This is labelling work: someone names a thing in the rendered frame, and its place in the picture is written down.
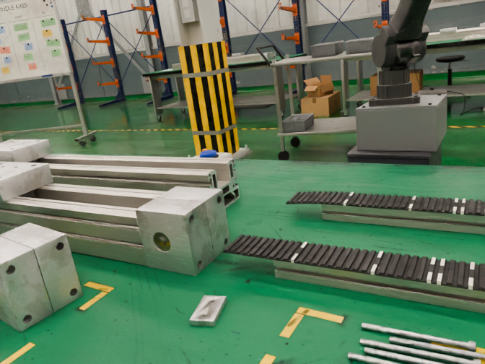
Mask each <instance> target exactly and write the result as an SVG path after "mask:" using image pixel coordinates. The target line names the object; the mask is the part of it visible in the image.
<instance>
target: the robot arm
mask: <svg viewBox="0 0 485 364"><path fill-rule="evenodd" d="M431 1H432V0H400V2H399V5H398V8H397V10H396V12H395V14H394V15H393V17H392V18H391V19H390V21H389V24H388V25H386V26H382V27H381V29H380V33H379V35H376V36H375V37H374V39H373V41H372V48H371V53H372V60H373V63H374V65H375V66H376V67H377V68H380V67H381V70H382V71H379V84H378V85H377V96H372V97H371V98H370V99H369V100H368V102H369V107H374V106H384V105H405V104H417V103H420V100H421V93H420V92H416V93H412V81H411V82H410V69H408V68H410V67H411V66H412V64H413V63H418V62H420V61H422V59H423V58H424V56H425V53H426V49H427V42H426V39H427V37H428V35H429V28H428V26H427V24H426V23H425V22H424V18H425V16H426V13H427V10H428V8H429V5H430V3H431Z"/></svg>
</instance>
